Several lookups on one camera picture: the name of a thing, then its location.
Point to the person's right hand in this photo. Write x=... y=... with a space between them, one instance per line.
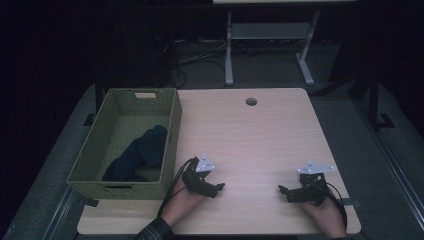
x=330 y=218

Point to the person's left hand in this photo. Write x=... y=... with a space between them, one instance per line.
x=180 y=205

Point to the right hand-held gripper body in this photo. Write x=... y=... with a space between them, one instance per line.
x=315 y=190

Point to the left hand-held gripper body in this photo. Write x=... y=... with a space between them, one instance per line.
x=195 y=178

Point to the grey round desk grommet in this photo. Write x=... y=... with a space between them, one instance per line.
x=251 y=101

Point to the black tape strip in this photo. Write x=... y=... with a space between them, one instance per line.
x=89 y=201
x=348 y=202

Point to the green woven basket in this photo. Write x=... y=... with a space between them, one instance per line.
x=133 y=123

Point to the white metal stand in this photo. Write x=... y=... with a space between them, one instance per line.
x=268 y=30

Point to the dark navy printed garment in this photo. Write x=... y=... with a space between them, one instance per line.
x=143 y=151

